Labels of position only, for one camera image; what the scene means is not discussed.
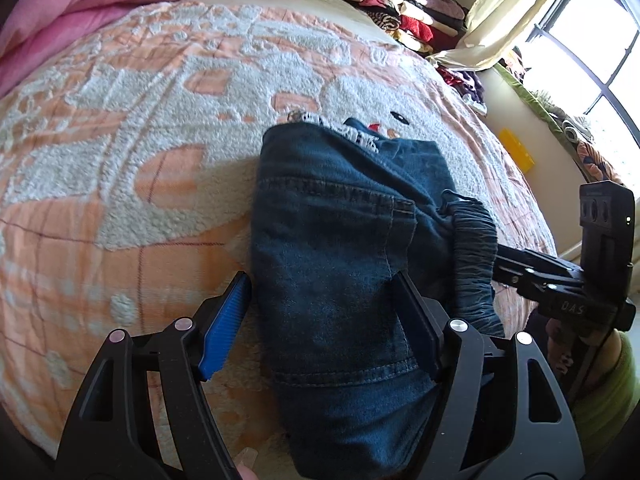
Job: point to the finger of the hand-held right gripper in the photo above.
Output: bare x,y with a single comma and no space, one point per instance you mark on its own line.
520,285
540,262

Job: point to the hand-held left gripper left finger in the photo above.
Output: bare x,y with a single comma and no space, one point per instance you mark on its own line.
225,330

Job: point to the yellow box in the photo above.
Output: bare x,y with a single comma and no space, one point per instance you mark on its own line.
517,150

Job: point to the pink quilt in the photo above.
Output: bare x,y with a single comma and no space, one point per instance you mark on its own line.
75,5

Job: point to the cream curtain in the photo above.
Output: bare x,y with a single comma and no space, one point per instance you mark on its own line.
515,10

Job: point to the person's right hand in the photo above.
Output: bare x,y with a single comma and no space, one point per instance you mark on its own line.
559,345

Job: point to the pile of folded clothes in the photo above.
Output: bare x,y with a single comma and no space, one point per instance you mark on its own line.
400,10

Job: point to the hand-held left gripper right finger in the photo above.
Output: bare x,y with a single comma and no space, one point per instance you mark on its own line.
415,320

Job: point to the purple white cloth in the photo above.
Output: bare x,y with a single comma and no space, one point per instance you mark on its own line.
465,85

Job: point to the black framed window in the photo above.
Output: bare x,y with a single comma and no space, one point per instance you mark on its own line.
590,0

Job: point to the person's left hand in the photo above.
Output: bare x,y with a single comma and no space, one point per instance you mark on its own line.
246,467

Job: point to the orange white tufted blanket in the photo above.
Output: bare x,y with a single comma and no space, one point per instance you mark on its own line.
125,160

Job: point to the heap of patterned cloths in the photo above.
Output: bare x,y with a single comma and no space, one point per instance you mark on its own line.
575,130

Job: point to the blue denim pants lace hem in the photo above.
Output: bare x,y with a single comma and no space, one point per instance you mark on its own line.
330,260

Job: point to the person's right forearm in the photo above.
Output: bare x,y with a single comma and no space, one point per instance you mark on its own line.
612,400

